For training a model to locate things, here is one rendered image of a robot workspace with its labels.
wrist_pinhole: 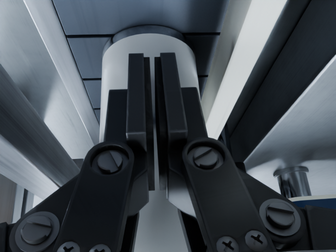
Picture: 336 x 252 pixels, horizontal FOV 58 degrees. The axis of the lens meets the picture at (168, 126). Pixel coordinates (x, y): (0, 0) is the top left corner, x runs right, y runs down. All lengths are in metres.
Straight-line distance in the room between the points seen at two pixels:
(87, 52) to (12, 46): 0.10
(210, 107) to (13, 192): 0.21
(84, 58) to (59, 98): 0.15
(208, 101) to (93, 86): 0.08
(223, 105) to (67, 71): 0.10
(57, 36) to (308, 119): 0.21
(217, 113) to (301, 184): 0.28
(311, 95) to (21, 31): 0.21
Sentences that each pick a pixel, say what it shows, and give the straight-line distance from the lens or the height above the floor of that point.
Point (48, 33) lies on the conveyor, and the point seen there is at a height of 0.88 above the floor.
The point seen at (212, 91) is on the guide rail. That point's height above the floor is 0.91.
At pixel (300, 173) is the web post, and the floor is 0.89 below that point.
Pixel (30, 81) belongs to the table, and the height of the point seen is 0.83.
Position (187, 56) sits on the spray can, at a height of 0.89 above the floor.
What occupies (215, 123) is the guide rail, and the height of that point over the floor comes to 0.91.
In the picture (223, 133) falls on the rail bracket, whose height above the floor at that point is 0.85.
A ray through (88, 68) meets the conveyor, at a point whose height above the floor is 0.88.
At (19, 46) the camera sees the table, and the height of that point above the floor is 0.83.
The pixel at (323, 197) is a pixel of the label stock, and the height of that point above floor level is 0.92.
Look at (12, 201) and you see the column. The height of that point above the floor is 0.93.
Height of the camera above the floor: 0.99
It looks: 25 degrees down
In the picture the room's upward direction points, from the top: 176 degrees clockwise
